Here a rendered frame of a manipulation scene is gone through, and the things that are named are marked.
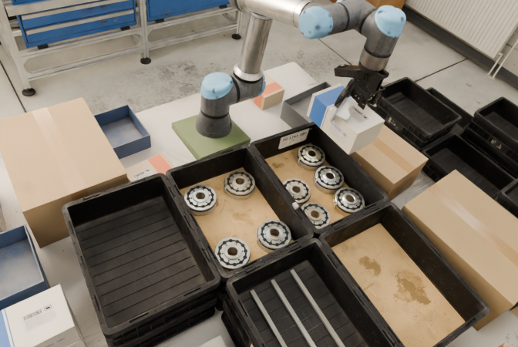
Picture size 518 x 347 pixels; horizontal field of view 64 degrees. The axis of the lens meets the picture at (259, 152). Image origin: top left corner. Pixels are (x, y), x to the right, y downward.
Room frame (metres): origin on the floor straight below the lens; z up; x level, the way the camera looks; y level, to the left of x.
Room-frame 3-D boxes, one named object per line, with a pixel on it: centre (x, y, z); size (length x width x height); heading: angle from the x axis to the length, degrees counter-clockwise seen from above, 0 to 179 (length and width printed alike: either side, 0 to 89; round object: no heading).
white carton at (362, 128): (1.01, -0.24, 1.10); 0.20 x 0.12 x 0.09; 44
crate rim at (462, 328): (0.61, -0.45, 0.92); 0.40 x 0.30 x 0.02; 39
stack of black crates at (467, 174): (1.57, -1.07, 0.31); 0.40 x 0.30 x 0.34; 44
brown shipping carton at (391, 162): (1.17, -0.45, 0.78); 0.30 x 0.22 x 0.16; 48
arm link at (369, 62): (0.99, -0.26, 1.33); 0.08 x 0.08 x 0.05
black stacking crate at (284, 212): (0.73, 0.03, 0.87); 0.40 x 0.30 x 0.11; 39
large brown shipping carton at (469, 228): (0.84, -0.74, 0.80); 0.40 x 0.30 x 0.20; 45
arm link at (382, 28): (0.99, -0.25, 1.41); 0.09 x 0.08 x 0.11; 44
